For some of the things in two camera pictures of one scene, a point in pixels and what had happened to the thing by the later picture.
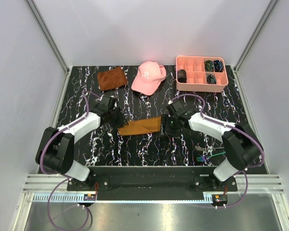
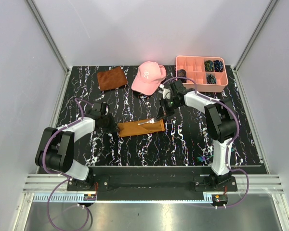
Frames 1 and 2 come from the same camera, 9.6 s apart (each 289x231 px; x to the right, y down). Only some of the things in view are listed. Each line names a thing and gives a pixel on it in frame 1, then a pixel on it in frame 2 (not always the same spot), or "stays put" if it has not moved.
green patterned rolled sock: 209,66 stays put
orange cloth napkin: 142,126 stays put
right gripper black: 165,119 → 164,112
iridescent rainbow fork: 204,158 stays put
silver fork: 203,148 → 151,121
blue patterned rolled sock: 218,66 stays put
